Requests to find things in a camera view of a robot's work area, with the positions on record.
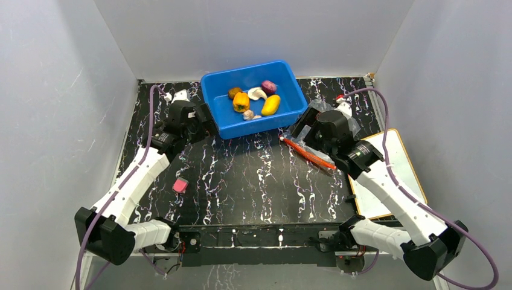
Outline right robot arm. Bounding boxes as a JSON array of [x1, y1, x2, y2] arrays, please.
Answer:
[[290, 108, 467, 280]]

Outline white mushroom piece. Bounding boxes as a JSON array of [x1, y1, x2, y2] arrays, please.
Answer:
[[248, 87, 267, 101]]

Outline clear zip top bag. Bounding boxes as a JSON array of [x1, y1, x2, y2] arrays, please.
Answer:
[[279, 95, 360, 170]]

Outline orange bell pepper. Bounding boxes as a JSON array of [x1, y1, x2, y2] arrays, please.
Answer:
[[232, 92, 250, 113]]

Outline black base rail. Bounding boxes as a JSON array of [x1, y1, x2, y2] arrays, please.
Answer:
[[139, 217, 381, 269]]

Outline yellow mango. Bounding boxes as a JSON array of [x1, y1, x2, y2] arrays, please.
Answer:
[[261, 94, 281, 116]]

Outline blue plastic bin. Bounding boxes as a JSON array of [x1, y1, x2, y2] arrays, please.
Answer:
[[200, 60, 309, 140]]

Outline white board wooden frame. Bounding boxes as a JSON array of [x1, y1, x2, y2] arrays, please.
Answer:
[[346, 127, 428, 221]]

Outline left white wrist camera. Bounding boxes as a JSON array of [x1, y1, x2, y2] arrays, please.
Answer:
[[164, 89, 190, 103]]

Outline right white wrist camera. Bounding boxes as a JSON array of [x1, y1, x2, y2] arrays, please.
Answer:
[[336, 95, 353, 118]]

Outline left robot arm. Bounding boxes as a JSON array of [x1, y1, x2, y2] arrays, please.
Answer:
[[74, 100, 218, 265]]

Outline brown potato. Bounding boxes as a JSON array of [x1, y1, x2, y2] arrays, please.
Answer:
[[228, 87, 243, 100]]

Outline purple onion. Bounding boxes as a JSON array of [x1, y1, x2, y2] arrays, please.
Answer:
[[260, 80, 277, 95]]

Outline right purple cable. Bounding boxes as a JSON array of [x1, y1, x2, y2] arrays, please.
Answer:
[[344, 87, 500, 290]]

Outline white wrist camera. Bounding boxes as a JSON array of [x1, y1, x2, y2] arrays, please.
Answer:
[[164, 89, 190, 103], [336, 95, 353, 118]]

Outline pink eraser block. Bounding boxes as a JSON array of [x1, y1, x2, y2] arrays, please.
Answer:
[[172, 178, 189, 194]]

